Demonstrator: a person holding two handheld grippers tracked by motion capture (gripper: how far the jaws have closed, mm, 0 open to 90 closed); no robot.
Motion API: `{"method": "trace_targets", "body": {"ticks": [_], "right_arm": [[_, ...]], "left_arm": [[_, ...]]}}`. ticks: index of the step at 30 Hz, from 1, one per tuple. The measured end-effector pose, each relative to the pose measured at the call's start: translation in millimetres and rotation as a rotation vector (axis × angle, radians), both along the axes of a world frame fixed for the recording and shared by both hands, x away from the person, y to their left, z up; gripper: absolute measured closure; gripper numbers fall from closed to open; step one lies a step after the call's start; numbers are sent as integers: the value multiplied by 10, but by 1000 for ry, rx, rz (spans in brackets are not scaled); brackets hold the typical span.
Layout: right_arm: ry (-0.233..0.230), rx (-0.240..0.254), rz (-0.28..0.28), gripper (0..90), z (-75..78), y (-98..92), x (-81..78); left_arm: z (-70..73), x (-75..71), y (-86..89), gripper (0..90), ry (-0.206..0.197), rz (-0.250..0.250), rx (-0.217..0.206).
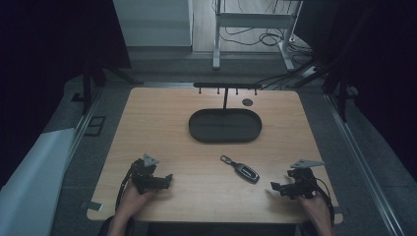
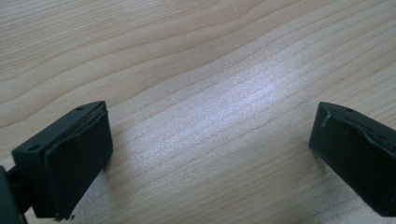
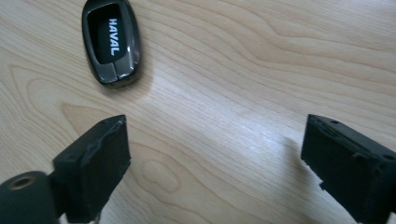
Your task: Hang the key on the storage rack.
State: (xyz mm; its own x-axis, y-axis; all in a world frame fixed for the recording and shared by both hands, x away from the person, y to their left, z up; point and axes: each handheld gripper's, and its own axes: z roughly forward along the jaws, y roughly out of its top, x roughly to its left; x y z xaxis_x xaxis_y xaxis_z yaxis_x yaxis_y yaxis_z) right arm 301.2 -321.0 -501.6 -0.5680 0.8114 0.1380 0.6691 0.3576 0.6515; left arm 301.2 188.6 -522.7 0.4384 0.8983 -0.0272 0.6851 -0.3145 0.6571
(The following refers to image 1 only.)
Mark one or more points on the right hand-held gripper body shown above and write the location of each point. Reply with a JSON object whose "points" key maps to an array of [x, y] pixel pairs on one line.
{"points": [[303, 183]]}

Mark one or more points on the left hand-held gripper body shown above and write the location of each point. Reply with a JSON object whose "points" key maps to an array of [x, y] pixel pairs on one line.
{"points": [[146, 175]]}

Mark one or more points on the black car key fob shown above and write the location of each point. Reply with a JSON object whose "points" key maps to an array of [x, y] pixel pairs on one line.
{"points": [[246, 172]]}

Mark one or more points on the black key rack with tray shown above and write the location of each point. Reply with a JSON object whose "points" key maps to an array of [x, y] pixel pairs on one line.
{"points": [[225, 126]]}

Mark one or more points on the person's left hand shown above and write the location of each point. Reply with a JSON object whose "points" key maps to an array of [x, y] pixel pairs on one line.
{"points": [[136, 198]]}

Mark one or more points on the person's right hand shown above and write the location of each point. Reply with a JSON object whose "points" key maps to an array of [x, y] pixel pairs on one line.
{"points": [[315, 208]]}

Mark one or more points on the grey tape piece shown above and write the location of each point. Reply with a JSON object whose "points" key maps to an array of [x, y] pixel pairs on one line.
{"points": [[92, 206]]}

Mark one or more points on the dark round table grommet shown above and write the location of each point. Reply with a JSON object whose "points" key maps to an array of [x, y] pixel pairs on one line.
{"points": [[247, 102]]}

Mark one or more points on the black metal stand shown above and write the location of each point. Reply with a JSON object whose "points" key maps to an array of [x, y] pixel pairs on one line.
{"points": [[87, 88], [342, 98]]}

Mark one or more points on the white board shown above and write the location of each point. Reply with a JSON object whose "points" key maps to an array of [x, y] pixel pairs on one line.
{"points": [[36, 183]]}

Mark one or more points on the white power strip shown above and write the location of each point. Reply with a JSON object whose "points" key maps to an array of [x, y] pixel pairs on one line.
{"points": [[309, 72]]}

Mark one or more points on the dark curtain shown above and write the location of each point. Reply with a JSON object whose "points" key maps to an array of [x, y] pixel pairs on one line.
{"points": [[377, 65], [49, 49]]}

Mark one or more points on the white cabinet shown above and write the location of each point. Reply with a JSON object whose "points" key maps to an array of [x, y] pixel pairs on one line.
{"points": [[154, 23]]}

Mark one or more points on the metal floor rail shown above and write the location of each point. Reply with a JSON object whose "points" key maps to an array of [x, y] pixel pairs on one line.
{"points": [[83, 126], [367, 164]]}

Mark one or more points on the black rectangular floor frame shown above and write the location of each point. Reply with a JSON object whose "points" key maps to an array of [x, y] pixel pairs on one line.
{"points": [[95, 126]]}

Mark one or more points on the white desk frame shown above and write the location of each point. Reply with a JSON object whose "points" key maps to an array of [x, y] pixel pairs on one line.
{"points": [[252, 20]]}

